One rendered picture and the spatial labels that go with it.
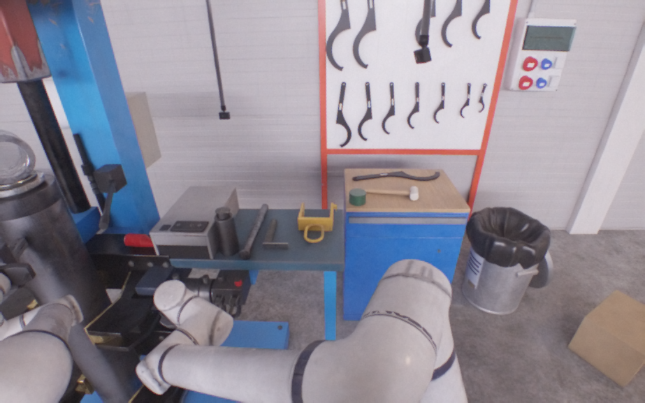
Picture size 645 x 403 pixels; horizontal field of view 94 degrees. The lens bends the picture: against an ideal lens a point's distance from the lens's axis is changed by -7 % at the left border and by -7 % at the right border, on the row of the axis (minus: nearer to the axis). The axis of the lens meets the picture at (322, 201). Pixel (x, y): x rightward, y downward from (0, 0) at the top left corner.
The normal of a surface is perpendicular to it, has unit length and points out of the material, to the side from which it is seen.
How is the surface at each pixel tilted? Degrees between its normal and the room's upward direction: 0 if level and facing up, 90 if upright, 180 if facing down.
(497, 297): 93
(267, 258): 0
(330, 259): 0
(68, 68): 90
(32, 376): 56
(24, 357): 39
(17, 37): 90
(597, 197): 90
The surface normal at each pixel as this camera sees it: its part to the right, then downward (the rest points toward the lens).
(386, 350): -0.05, -0.72
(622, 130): -0.04, 0.49
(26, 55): 1.00, 0.02
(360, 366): -0.33, -0.65
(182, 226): -0.01, -0.87
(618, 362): -0.87, 0.25
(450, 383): 0.53, 0.10
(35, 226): 0.75, 0.32
